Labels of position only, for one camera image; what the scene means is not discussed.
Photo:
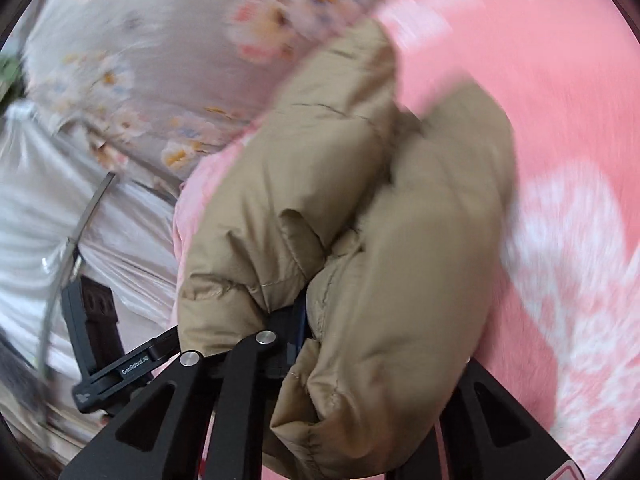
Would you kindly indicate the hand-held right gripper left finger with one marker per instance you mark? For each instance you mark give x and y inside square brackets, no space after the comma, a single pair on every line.
[240,385]

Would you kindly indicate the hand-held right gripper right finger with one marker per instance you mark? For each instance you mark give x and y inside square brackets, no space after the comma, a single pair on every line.
[500,410]

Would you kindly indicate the khaki puffer jacket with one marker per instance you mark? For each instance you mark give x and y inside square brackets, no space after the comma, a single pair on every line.
[425,260]

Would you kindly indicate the white crinkled sheet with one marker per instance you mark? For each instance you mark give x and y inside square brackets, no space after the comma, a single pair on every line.
[30,210]

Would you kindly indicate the grey floral bedsheet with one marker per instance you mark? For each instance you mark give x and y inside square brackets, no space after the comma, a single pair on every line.
[165,35]

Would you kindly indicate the pink blanket with white print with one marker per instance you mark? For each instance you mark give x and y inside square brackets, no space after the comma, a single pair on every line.
[500,35]

